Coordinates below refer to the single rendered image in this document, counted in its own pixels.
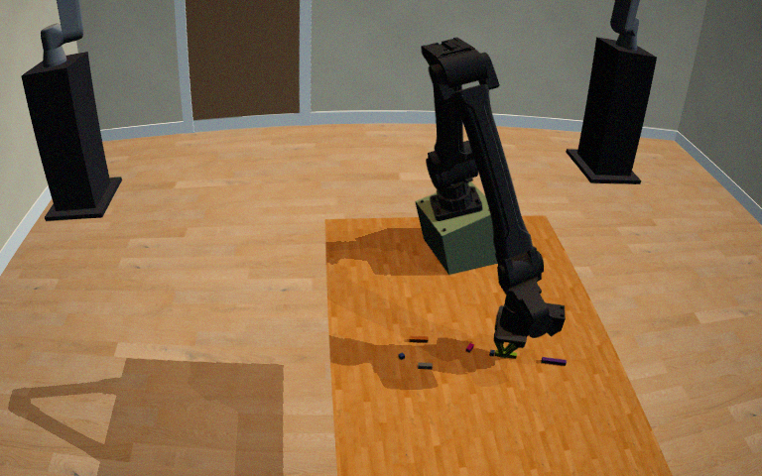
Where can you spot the purple rod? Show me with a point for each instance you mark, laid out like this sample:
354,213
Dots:
554,361

